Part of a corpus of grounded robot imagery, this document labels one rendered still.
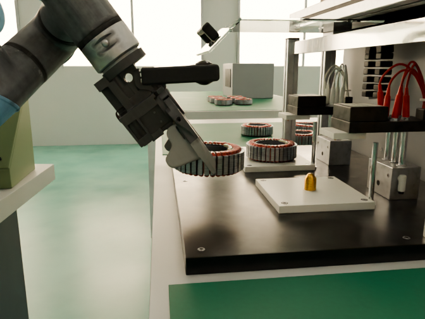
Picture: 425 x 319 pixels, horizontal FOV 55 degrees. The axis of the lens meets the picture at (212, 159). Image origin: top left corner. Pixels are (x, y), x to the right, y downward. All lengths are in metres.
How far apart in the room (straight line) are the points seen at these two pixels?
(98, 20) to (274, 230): 0.36
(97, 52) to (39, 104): 4.98
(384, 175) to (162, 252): 0.39
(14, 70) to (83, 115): 4.84
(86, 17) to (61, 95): 4.91
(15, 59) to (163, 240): 0.32
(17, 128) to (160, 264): 0.52
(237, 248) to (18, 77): 0.38
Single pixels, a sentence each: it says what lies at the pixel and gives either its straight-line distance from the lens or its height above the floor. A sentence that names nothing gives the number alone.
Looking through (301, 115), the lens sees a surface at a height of 0.88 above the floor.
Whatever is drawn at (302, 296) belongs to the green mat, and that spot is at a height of 0.75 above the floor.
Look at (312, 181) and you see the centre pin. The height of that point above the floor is 0.80.
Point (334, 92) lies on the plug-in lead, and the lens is 0.92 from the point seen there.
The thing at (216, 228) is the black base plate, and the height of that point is 0.77.
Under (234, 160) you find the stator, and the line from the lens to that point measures 0.60.
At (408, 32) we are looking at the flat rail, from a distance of 0.64.
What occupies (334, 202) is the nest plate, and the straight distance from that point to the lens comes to 0.64.
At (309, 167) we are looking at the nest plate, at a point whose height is 0.78.
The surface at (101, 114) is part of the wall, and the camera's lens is 5.42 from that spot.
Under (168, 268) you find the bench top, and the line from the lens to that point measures 0.50.
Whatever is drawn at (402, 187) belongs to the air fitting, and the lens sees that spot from 0.71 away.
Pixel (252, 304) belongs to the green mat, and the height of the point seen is 0.75.
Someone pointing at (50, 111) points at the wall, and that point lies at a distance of 5.54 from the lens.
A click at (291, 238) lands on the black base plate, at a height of 0.77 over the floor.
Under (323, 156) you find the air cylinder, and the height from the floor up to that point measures 0.78.
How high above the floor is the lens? 0.98
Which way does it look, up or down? 13 degrees down
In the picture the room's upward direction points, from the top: straight up
